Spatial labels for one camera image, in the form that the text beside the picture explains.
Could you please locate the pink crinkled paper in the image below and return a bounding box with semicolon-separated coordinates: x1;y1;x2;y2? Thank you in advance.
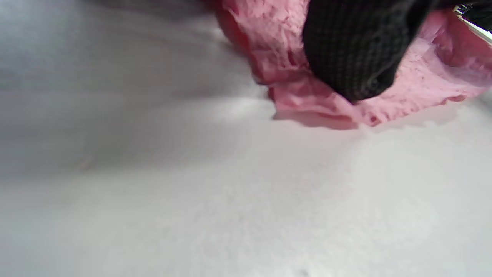
213;0;492;127

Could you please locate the person's left hand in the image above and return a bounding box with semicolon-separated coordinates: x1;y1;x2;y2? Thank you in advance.
302;0;439;102

